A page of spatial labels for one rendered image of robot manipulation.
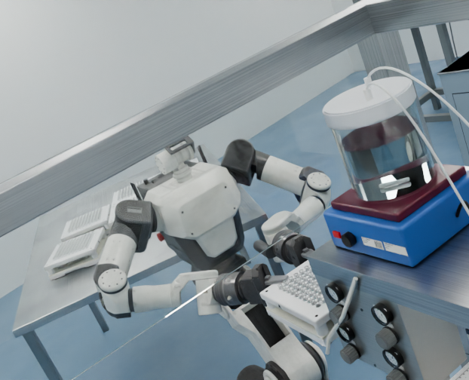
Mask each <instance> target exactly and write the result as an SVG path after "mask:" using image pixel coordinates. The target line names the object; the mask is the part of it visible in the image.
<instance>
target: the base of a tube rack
mask: <svg viewBox="0 0 469 380"><path fill-rule="evenodd" d="M266 311H267V312H268V315H269V316H270V315H271V316H272V317H273V318H275V319H276V320H279V321H280V322H282V323H284V324H286V325H287V326H289V327H291V328H293V329H295V330H296V331H298V332H300V333H302V334H303V335H305V336H307V337H309V338H310V339H313V340H315V341H316V342H318V343H321V344H323V346H325V347H326V339H327V336H328V335H329V334H330V331H331V330H332V328H333V327H334V326H335V325H334V323H333V322H332V321H331V320H329V321H328V322H327V323H326V325H327V327H328V330H329V332H328V333H327V334H326V335H325V336H319V335H318V334H317V331H316V329H315V328H314V326H312V325H311V324H309V323H307V322H305V321H303V320H301V319H299V318H297V317H295V316H293V315H292V314H290V313H288V312H286V311H284V310H282V309H280V308H279V307H276V308H273V309H269V308H268V306H267V307H266ZM338 337H339V335H338V333H337V332H335V333H334V335H333V336H332V338H331V342H332V341H334V340H335V339H337V338H338Z"/></svg>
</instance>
